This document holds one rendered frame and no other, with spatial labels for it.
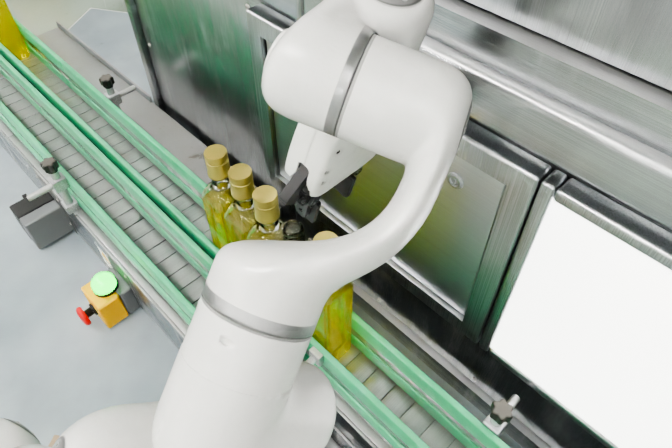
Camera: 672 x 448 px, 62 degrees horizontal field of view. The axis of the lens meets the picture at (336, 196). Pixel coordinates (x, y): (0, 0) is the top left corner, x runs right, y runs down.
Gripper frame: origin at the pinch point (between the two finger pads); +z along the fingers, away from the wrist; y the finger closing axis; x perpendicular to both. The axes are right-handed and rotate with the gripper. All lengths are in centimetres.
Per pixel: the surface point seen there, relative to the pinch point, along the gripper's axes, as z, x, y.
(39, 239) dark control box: 62, -50, 22
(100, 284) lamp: 49, -28, 19
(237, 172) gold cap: 13.0, -14.5, 0.3
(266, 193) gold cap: 11.5, -8.8, 0.0
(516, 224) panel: -4.3, 17.5, -11.7
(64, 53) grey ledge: 64, -97, -10
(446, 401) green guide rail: 22.7, 27.0, -3.0
